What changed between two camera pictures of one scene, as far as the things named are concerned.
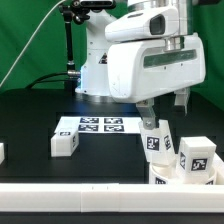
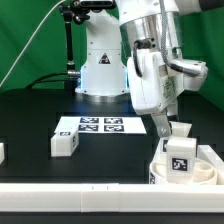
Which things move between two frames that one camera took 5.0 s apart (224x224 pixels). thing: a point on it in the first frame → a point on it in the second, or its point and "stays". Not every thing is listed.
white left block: x=2 y=152 stays
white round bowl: x=170 y=174 → x=205 y=172
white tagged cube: x=158 y=142 → x=178 y=129
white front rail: x=111 y=198 stays
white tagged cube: x=64 y=142 stays
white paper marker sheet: x=100 y=123 stays
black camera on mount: x=94 y=5 stays
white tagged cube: x=196 y=159 → x=181 y=159
